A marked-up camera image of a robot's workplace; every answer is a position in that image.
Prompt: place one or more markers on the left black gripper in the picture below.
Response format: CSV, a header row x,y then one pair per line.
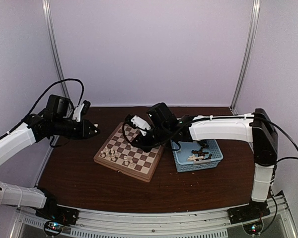
x,y
85,124

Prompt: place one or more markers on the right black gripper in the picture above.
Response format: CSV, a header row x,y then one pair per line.
x,y
145,146

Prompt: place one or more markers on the white rook chess piece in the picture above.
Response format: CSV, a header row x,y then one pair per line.
x,y
106,149

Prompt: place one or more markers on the white queen chess piece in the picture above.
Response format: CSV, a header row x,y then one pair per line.
x,y
126,162

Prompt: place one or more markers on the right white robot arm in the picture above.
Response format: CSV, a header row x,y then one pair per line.
x,y
252,128

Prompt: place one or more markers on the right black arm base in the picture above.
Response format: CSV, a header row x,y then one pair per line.
x,y
251,211

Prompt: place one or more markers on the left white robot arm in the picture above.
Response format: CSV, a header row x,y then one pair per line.
x,y
24,150

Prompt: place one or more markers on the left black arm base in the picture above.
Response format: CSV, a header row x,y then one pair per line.
x,y
54,212

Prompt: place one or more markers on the wooden folding chess board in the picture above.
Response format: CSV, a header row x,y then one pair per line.
x,y
145,162

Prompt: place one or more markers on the white chess pieces pile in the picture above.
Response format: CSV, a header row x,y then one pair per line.
x,y
194,158

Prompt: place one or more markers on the dark chess pieces pile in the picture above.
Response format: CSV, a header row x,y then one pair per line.
x,y
203,145

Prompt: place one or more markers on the light blue plastic basket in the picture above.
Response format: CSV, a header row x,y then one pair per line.
x,y
196,155

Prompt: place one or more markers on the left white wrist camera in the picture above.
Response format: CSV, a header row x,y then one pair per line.
x,y
81,110

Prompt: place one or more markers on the front aluminium rail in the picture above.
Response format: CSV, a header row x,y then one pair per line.
x,y
213,223

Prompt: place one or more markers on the left aluminium frame post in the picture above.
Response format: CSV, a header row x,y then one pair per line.
x,y
52,39

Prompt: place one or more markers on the aluminium frame post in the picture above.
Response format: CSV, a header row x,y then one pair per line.
x,y
253,26
52,39

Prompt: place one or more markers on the right aluminium frame post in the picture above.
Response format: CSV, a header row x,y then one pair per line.
x,y
253,26

